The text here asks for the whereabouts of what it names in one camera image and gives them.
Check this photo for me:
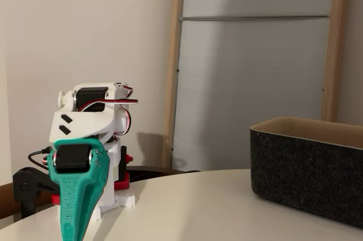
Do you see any dark grey felt basket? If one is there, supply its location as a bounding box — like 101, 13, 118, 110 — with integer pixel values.
249, 115, 363, 229

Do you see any black clamp with red knob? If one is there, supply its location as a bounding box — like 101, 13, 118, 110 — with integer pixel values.
114, 145, 134, 191

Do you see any black table clamp red pad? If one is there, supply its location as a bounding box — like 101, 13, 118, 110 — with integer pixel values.
12, 167, 62, 219

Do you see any thin metal rod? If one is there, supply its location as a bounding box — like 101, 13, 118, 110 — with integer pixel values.
178, 13, 332, 22

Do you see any red white black servo cable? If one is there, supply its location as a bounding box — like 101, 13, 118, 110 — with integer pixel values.
78, 98, 139, 112
41, 150, 54, 166

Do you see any wooden frame with translucent panel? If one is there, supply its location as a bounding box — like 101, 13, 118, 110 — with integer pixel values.
161, 0, 351, 172

